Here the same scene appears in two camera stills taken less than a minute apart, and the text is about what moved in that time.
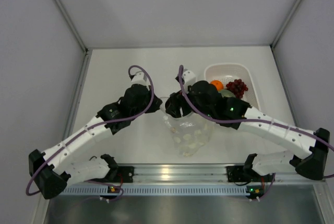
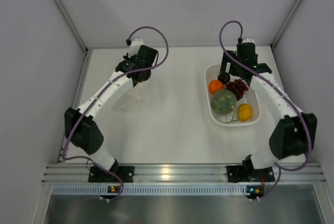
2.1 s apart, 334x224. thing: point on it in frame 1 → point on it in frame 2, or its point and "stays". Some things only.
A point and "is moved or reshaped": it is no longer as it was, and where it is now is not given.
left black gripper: x=156 y=105 → x=129 y=58
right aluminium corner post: x=282 y=28 stays
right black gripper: x=176 y=101 → x=227 y=59
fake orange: x=218 y=84 stays
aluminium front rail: x=210 y=174 stays
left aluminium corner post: x=62 y=8 stays
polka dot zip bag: x=190 y=133 is moved or reshaped
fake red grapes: x=237 y=86 stays
